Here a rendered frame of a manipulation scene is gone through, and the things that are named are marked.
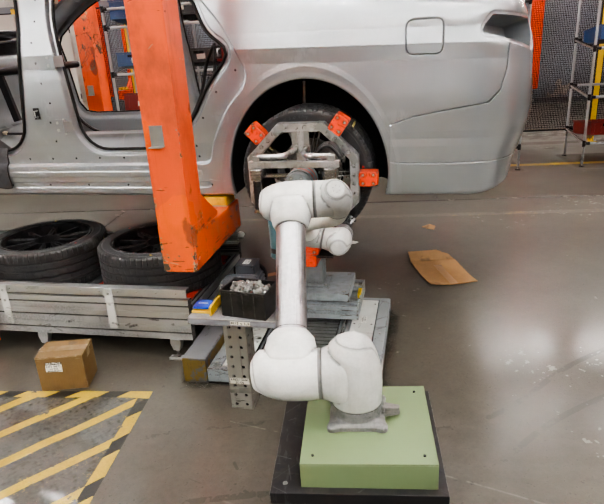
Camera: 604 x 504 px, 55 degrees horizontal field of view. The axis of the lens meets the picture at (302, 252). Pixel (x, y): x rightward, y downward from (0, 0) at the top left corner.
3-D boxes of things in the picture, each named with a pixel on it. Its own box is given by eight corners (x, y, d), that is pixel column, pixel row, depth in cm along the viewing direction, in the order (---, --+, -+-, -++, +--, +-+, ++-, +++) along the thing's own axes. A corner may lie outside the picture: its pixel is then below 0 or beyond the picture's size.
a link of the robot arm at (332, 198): (351, 188, 212) (314, 190, 213) (351, 169, 194) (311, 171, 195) (353, 222, 208) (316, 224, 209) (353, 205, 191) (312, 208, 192)
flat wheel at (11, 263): (-23, 303, 305) (-35, 262, 297) (10, 260, 366) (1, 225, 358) (105, 287, 316) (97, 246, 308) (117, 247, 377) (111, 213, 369)
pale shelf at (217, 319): (298, 310, 243) (297, 303, 241) (289, 329, 227) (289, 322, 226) (202, 306, 251) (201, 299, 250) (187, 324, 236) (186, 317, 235)
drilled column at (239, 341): (259, 396, 258) (251, 312, 243) (253, 409, 249) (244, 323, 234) (238, 394, 260) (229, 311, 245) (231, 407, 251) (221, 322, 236)
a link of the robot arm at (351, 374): (385, 414, 170) (383, 348, 163) (323, 415, 171) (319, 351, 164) (380, 384, 185) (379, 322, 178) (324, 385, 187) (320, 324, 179)
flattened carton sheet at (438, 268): (446, 252, 410) (446, 247, 408) (477, 283, 359) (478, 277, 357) (405, 256, 407) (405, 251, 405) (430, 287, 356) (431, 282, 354)
